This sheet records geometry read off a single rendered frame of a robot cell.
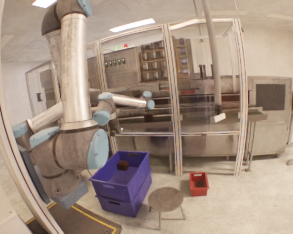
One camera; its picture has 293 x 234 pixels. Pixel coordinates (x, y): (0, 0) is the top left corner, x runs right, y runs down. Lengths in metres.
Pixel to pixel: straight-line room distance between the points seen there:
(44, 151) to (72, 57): 0.37
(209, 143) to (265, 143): 0.81
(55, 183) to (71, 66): 0.47
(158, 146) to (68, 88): 1.81
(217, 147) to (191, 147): 0.37
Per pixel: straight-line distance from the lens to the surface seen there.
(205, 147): 2.13
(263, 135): 2.25
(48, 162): 0.65
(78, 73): 0.57
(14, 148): 0.73
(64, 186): 0.70
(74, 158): 0.56
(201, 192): 1.69
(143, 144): 2.26
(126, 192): 1.33
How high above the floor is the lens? 1.21
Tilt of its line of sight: 14 degrees down
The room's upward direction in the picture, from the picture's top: 7 degrees counter-clockwise
